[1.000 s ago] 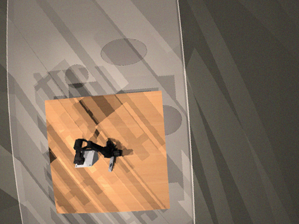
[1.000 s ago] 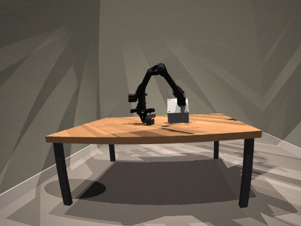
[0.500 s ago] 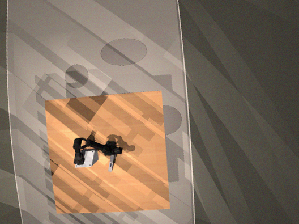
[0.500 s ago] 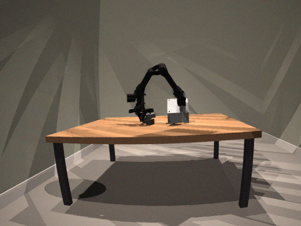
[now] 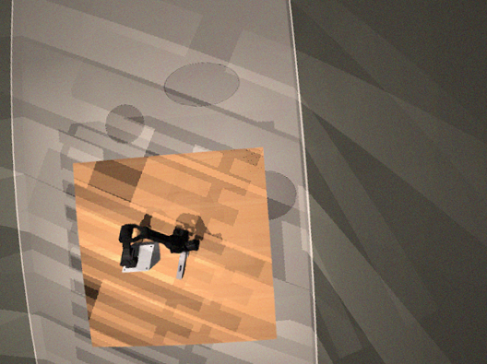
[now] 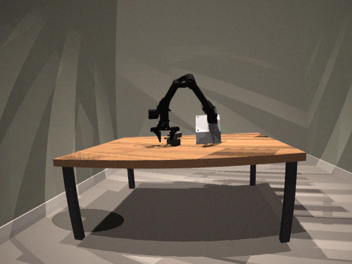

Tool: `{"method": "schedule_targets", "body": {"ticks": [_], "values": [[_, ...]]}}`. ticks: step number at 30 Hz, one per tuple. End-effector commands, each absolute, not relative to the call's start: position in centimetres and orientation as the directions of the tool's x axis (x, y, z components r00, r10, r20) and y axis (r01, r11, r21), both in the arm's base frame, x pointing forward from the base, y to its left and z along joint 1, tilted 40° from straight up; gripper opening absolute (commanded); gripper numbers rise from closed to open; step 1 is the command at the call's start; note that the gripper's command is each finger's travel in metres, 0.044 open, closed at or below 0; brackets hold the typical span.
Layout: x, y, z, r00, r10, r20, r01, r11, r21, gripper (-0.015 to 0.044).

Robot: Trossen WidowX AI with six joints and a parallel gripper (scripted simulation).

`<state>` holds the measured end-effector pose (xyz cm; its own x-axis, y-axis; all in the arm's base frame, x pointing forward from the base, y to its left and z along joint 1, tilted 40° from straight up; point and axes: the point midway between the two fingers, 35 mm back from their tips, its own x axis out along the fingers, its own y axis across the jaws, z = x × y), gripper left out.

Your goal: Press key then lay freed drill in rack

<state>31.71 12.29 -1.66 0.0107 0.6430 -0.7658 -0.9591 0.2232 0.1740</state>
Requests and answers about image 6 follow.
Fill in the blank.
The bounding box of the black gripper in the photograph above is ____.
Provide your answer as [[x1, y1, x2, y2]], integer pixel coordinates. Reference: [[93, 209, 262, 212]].
[[150, 118, 180, 142]]

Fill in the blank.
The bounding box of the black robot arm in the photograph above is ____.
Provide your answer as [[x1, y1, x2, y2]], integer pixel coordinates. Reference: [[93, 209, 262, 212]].
[[148, 74, 218, 131]]

